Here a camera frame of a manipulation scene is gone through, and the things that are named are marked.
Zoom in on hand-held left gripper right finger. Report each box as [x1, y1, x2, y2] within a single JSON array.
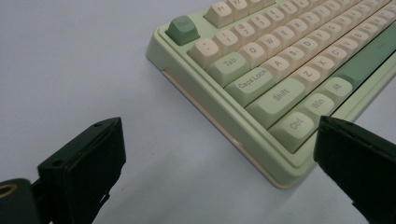
[[313, 115, 396, 224]]

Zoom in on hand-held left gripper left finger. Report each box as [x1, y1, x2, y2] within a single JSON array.
[[36, 117, 127, 224]]

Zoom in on green and cream keyboard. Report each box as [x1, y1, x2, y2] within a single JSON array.
[[145, 0, 396, 190]]

